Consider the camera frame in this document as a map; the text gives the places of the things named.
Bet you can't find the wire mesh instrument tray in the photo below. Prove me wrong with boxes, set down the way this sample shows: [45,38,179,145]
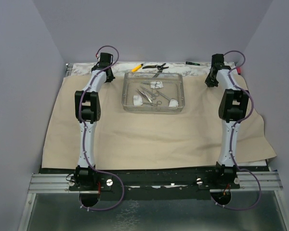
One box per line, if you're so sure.
[122,72,185,113]

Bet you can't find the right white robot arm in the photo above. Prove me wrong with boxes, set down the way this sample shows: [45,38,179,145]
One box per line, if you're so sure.
[205,64,249,188]

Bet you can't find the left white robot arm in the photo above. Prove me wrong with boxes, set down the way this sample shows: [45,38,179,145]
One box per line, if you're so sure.
[74,65,114,191]

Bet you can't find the green black marker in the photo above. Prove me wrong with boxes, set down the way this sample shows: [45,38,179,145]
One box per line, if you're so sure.
[185,61,201,66]

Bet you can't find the yellow black marker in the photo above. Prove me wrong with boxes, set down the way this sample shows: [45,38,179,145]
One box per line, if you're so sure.
[131,63,144,73]

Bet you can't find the red marker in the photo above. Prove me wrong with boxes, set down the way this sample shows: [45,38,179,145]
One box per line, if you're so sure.
[236,66,241,75]

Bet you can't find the white gauze pad left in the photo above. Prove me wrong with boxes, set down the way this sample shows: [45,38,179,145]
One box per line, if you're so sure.
[133,95,143,106]

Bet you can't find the white gauze pad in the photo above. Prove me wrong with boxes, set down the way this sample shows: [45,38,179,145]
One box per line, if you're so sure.
[149,81,164,89]
[133,95,143,106]
[169,99,179,107]

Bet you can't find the steel tweezers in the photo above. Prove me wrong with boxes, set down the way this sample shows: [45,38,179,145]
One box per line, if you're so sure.
[137,90,152,103]

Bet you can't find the white gauze pad right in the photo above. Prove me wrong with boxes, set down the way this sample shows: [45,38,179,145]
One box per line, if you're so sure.
[169,99,179,107]

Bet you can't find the white gauze pad top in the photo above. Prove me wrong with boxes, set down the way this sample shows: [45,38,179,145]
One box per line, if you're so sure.
[149,81,164,89]

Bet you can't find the steel forceps clamp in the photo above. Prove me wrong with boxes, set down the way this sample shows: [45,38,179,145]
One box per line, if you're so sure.
[141,87,157,100]

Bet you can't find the steel hemostat lower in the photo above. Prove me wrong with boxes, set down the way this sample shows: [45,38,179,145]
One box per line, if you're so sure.
[143,101,162,106]

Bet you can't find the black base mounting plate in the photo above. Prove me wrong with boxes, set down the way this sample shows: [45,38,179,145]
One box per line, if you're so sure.
[39,166,241,200]

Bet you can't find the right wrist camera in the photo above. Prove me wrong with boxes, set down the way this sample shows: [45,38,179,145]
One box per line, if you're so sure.
[211,53,224,67]

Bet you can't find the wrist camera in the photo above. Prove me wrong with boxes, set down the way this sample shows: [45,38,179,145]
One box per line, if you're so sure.
[97,52,113,68]
[211,53,224,67]

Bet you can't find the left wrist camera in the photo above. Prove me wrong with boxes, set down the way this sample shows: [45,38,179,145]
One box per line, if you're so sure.
[97,52,113,68]

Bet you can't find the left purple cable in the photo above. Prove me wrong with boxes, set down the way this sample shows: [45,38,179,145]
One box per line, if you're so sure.
[78,45,125,212]

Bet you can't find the black handled pliers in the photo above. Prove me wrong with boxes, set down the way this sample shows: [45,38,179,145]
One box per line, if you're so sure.
[142,63,169,78]

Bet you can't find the aluminium extrusion rail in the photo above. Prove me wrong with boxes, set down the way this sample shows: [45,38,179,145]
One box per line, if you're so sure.
[28,171,283,193]

